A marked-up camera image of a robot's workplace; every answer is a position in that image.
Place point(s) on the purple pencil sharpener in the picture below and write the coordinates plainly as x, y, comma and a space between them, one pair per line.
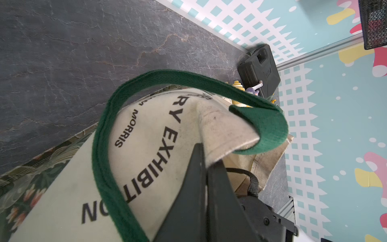
255, 90

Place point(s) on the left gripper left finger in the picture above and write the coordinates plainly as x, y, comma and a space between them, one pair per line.
187, 219

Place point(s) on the beige canvas tote bag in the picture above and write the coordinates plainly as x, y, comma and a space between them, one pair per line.
122, 181

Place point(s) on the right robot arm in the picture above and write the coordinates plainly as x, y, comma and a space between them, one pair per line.
271, 227

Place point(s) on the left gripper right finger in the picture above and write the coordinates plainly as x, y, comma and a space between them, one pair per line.
226, 220

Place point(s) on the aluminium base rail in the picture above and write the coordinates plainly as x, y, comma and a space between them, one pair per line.
287, 211

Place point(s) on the black wire mesh basket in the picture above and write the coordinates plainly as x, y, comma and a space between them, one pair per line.
373, 16

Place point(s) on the black plastic tool case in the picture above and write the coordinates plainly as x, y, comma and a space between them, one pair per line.
260, 66

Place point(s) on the yellow white pencil sharpener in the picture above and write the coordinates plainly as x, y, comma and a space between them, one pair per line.
239, 86

